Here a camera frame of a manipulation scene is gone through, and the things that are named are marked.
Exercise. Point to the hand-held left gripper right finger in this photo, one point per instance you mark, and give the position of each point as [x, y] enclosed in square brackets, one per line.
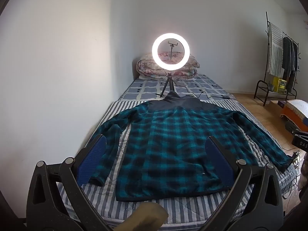
[217, 160]

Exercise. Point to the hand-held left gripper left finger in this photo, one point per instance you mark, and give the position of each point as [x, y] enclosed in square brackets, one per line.
[92, 160]

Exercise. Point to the teal plaid fleece jacket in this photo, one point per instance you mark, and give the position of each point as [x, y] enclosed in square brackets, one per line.
[168, 149]

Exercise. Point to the dark hanging clothes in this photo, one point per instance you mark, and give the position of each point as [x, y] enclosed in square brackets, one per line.
[290, 60]

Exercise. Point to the black clothes rack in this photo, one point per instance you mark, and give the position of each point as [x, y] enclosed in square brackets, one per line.
[266, 24]

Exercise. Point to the orange white storage box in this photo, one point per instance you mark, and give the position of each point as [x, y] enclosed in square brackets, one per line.
[296, 108]

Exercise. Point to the yellow box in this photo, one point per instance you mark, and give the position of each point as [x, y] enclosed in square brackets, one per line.
[280, 84]

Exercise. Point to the black power strip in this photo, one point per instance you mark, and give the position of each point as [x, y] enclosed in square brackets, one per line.
[225, 97]

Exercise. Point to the small grey pot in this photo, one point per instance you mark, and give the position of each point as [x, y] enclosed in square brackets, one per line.
[271, 86]

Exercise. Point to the bed with striped sheet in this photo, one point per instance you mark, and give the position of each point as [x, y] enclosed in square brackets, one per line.
[144, 211]

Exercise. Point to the tan object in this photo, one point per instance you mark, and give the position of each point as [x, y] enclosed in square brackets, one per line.
[144, 216]

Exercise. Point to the black tripod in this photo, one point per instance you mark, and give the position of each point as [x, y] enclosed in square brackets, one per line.
[167, 80]

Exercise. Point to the striped hanging towel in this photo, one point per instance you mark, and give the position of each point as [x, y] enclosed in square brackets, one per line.
[275, 50]

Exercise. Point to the folded floral quilt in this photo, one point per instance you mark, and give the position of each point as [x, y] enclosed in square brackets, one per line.
[146, 67]

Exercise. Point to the black phone holder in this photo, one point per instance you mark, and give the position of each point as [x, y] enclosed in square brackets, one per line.
[171, 44]

